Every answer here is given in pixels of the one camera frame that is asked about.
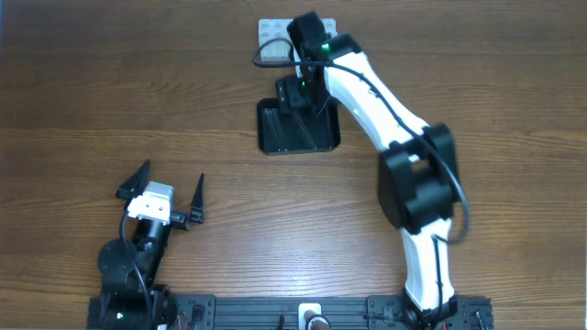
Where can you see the mounting rail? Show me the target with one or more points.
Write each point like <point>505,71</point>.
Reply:
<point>257,312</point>

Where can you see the white test tube rack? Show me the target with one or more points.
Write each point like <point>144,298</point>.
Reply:
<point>270,32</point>

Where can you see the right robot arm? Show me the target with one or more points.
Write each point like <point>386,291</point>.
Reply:
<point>367,101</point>

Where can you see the black tray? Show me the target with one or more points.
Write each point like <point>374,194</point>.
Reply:
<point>300,137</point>

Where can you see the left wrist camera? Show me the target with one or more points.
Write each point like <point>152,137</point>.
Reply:
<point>151,204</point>

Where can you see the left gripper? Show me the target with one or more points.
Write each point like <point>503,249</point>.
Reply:
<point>180,220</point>

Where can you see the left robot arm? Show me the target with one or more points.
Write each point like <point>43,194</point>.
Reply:
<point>124,270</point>

